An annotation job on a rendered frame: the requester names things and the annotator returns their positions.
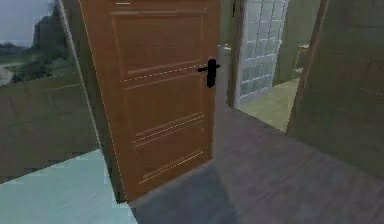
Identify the black door handle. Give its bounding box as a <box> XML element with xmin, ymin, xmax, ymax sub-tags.
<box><xmin>197</xmin><ymin>58</ymin><xmax>221</xmax><ymax>89</ymax></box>

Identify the framed landscape picture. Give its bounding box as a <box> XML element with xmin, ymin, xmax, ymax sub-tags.
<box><xmin>0</xmin><ymin>0</ymin><xmax>80</xmax><ymax>88</ymax></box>

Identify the white glass-pane door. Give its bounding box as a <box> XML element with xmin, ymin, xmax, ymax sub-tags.
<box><xmin>233</xmin><ymin>0</ymin><xmax>290</xmax><ymax>108</ymax></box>

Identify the pale wooden chair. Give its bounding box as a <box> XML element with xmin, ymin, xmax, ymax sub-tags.
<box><xmin>292</xmin><ymin>43</ymin><xmax>311</xmax><ymax>80</ymax></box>

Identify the brown wooden room door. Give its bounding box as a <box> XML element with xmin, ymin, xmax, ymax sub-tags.
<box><xmin>78</xmin><ymin>0</ymin><xmax>223</xmax><ymax>203</ymax></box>

